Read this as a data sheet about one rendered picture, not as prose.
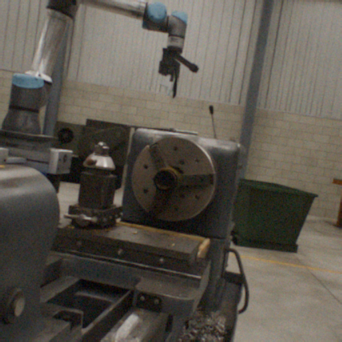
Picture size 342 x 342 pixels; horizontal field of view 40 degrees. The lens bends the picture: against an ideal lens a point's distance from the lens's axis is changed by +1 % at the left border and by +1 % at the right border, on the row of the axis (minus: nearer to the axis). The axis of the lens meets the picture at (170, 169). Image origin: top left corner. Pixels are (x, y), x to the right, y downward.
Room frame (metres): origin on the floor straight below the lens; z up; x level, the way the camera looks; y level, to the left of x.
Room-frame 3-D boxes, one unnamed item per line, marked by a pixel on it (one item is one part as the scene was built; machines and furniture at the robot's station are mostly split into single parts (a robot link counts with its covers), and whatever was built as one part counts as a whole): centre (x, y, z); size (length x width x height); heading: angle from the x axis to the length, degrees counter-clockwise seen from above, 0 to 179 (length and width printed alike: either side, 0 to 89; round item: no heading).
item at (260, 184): (6.66, -1.38, 0.43); 1.34 x 0.94 x 0.85; 10
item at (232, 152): (2.16, -0.09, 1.06); 0.59 x 0.48 x 0.39; 168
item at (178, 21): (2.05, 0.06, 1.72); 0.09 x 0.08 x 0.11; 96
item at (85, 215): (1.20, 0.17, 0.99); 0.20 x 0.10 x 0.05; 168
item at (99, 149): (1.17, 0.18, 1.17); 0.04 x 0.04 x 0.03
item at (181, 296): (1.11, 0.11, 0.90); 0.47 x 0.30 x 0.06; 78
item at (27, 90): (1.87, 0.61, 1.33); 0.13 x 0.12 x 0.14; 6
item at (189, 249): (1.16, 0.12, 0.95); 0.43 x 0.17 x 0.05; 78
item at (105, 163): (1.17, 0.18, 1.13); 0.08 x 0.08 x 0.03
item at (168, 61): (2.05, 0.07, 1.56); 0.09 x 0.08 x 0.12; 78
